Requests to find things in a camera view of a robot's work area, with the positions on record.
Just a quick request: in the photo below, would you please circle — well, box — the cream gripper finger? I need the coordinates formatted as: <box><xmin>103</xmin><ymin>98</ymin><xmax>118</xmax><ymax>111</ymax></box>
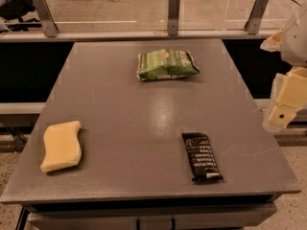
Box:
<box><xmin>268</xmin><ymin>104</ymin><xmax>296</xmax><ymax>127</ymax></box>
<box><xmin>262</xmin><ymin>108</ymin><xmax>278</xmax><ymax>132</ymax></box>

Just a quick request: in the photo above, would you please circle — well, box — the green jalapeno chip bag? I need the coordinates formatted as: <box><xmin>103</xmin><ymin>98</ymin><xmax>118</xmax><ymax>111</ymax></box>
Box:
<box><xmin>136</xmin><ymin>48</ymin><xmax>200</xmax><ymax>81</ymax></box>

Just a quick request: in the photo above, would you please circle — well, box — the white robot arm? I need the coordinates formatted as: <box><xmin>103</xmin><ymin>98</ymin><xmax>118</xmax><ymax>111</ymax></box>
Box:
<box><xmin>260</xmin><ymin>2</ymin><xmax>307</xmax><ymax>132</ymax></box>

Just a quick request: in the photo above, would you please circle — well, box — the black rxbar chocolate bar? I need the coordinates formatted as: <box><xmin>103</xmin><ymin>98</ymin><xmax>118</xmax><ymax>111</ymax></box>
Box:
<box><xmin>181</xmin><ymin>132</ymin><xmax>224</xmax><ymax>183</ymax></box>

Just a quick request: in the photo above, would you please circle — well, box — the grey cabinet under table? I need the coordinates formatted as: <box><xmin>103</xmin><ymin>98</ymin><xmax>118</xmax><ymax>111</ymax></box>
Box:
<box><xmin>15</xmin><ymin>195</ymin><xmax>277</xmax><ymax>230</ymax></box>

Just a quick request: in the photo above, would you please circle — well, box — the yellow wavy sponge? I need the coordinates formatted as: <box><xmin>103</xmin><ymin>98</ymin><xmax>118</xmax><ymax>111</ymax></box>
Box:
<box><xmin>40</xmin><ymin>121</ymin><xmax>82</xmax><ymax>173</ymax></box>

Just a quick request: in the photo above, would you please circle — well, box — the clear acrylic barrier panel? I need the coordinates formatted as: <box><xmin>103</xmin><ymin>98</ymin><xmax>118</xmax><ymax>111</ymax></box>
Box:
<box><xmin>32</xmin><ymin>0</ymin><xmax>289</xmax><ymax>34</ymax></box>

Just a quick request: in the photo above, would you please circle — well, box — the right metal bracket post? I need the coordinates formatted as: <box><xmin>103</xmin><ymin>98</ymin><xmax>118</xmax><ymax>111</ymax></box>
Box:
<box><xmin>244</xmin><ymin>0</ymin><xmax>270</xmax><ymax>35</ymax></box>

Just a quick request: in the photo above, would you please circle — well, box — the metal bracket post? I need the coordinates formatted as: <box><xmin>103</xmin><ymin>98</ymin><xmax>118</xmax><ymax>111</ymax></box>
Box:
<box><xmin>244</xmin><ymin>0</ymin><xmax>270</xmax><ymax>35</ymax></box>
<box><xmin>32</xmin><ymin>0</ymin><xmax>59</xmax><ymax>37</ymax></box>
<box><xmin>167</xmin><ymin>0</ymin><xmax>180</xmax><ymax>36</ymax></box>

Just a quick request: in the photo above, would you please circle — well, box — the metal base rail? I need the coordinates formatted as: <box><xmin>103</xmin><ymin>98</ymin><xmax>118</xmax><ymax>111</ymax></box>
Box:
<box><xmin>0</xmin><ymin>29</ymin><xmax>276</xmax><ymax>42</ymax></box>

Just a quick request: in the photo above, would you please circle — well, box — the middle metal bracket post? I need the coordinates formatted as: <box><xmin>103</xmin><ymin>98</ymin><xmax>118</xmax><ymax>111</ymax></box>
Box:
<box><xmin>167</xmin><ymin>0</ymin><xmax>180</xmax><ymax>36</ymax></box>

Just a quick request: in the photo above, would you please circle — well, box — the left metal bracket post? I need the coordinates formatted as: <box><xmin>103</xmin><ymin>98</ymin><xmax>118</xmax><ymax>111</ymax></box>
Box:
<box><xmin>32</xmin><ymin>0</ymin><xmax>59</xmax><ymax>37</ymax></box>

